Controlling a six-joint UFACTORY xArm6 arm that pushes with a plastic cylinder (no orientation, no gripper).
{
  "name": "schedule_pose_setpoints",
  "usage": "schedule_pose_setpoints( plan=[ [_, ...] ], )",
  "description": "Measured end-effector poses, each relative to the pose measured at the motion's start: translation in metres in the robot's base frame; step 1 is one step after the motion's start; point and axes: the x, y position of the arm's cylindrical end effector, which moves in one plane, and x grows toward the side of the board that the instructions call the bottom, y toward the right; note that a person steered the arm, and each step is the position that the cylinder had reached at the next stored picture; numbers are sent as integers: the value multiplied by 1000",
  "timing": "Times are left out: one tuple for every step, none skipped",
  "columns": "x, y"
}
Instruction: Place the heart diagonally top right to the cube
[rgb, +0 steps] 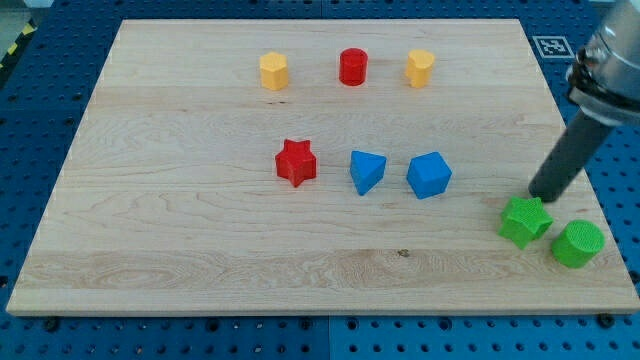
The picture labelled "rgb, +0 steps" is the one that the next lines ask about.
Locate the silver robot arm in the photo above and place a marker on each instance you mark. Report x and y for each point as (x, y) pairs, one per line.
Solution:
(604, 77)

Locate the blue cube block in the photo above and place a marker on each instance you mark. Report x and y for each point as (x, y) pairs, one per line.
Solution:
(428, 175)

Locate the yellow heart block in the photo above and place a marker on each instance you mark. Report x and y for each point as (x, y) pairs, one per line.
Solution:
(419, 67)

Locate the wooden board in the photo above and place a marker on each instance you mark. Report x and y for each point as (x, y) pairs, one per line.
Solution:
(168, 202)

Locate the red star block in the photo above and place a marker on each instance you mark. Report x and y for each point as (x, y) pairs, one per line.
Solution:
(296, 162)

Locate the blue triangle block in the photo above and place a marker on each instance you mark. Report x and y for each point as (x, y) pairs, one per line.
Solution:
(366, 170)

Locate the yellow hexagon block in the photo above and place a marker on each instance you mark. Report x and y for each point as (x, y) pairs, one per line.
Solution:
(274, 71)

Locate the red cylinder block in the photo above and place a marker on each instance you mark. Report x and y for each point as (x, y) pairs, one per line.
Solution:
(353, 64)

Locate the green star block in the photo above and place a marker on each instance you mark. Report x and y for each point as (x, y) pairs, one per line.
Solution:
(524, 220)

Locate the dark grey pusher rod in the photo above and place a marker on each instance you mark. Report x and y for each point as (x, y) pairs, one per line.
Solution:
(578, 143)

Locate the green cylinder block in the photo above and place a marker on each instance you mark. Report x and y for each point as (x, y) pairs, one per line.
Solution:
(578, 243)

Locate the white fiducial marker tag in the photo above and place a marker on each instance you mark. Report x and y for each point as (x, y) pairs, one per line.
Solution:
(553, 47)

